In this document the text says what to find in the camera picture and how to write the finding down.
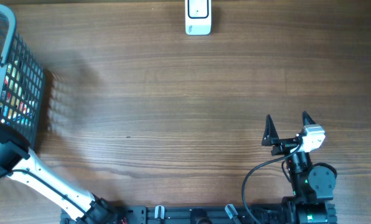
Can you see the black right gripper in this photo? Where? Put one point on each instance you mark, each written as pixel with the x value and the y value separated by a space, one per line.
pixel 271 137

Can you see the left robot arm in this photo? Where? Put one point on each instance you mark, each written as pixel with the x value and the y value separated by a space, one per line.
pixel 20 163

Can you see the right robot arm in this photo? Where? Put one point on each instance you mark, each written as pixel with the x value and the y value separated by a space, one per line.
pixel 312 184

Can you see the white barcode scanner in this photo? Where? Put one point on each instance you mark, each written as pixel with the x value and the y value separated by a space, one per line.
pixel 198 17

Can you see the dark grey mesh basket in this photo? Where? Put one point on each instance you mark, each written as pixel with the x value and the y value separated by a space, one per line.
pixel 22 80

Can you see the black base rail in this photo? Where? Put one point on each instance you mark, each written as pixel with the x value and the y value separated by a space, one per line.
pixel 204 214

